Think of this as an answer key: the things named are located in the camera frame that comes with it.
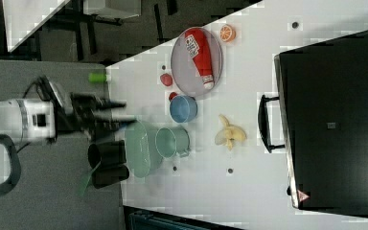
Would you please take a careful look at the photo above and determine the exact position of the pale red strawberry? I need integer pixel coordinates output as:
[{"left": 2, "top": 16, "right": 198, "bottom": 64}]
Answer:
[{"left": 160, "top": 73, "right": 173, "bottom": 86}]

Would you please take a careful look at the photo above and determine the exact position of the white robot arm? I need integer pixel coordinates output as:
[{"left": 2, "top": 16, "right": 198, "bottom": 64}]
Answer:
[{"left": 0, "top": 93, "right": 134, "bottom": 197}]

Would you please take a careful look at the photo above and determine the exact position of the dark red strawberry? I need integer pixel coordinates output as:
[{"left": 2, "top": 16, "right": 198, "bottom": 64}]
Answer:
[{"left": 169, "top": 92, "right": 178, "bottom": 102}]

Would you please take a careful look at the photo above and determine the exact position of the grey round plate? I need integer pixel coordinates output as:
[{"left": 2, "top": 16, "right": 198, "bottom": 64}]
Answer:
[{"left": 171, "top": 27, "right": 222, "bottom": 98}]

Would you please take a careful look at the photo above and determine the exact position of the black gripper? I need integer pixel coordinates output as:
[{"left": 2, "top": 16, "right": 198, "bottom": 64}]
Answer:
[{"left": 55, "top": 93, "right": 137, "bottom": 140}]

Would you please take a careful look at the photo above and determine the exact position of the black toaster oven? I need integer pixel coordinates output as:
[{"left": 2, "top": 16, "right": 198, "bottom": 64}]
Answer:
[{"left": 273, "top": 30, "right": 368, "bottom": 218}]

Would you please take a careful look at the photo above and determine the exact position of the green colander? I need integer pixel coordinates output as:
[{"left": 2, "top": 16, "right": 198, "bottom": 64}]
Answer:
[{"left": 125, "top": 121, "right": 163, "bottom": 178}]

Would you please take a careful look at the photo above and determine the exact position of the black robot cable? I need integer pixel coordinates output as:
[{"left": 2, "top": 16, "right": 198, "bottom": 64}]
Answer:
[{"left": 22, "top": 76, "right": 58, "bottom": 104}]

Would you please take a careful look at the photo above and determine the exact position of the blue cup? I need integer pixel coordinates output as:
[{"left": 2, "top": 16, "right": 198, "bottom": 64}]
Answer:
[{"left": 170, "top": 95, "right": 197, "bottom": 124}]

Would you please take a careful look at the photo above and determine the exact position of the green cylinder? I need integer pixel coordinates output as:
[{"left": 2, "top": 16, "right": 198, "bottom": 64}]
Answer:
[{"left": 88, "top": 73, "right": 108, "bottom": 83}]

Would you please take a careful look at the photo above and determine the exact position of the red ketchup bottle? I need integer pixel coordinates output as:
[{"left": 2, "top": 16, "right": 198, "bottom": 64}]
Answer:
[{"left": 184, "top": 28, "right": 215, "bottom": 89}]

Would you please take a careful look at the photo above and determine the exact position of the green mug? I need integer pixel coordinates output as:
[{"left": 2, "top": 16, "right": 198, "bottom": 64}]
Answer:
[{"left": 155, "top": 126, "right": 190, "bottom": 158}]

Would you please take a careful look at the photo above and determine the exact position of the orange slice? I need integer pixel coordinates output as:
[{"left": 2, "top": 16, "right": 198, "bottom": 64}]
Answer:
[{"left": 219, "top": 24, "right": 236, "bottom": 42}]

